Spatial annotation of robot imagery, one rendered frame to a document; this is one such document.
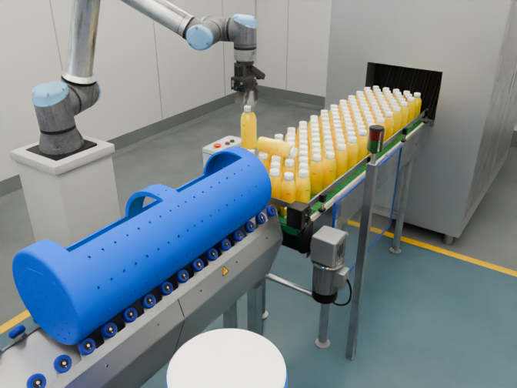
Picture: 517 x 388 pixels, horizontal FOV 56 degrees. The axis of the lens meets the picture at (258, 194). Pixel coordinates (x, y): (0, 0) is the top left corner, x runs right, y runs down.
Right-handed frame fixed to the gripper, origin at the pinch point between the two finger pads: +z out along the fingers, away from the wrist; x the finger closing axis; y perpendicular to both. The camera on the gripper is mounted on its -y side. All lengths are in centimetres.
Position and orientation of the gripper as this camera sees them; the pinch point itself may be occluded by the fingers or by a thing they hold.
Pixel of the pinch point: (248, 107)
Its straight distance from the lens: 209.3
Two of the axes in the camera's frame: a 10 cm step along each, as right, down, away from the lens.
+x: 8.2, 2.7, -5.0
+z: -0.1, 8.9, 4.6
